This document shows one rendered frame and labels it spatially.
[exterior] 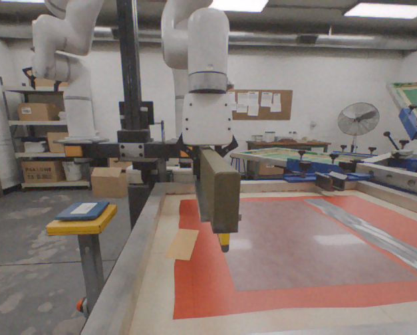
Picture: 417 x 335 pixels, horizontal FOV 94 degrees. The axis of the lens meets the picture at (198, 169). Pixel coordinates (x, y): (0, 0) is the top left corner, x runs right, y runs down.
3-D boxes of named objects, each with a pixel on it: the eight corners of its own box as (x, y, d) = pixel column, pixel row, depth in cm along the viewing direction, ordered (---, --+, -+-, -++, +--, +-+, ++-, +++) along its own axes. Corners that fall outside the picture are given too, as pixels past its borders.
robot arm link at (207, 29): (182, 38, 46) (221, 41, 47) (183, 87, 48) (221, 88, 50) (189, -1, 31) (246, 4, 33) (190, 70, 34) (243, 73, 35)
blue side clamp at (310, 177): (286, 195, 72) (288, 177, 71) (280, 191, 77) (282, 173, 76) (363, 193, 74) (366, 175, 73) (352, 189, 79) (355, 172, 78)
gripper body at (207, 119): (229, 91, 42) (227, 143, 45) (181, 90, 42) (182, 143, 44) (238, 84, 35) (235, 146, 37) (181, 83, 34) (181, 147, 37)
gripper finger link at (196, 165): (199, 146, 42) (199, 176, 44) (184, 146, 42) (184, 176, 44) (200, 147, 39) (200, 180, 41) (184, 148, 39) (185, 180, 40)
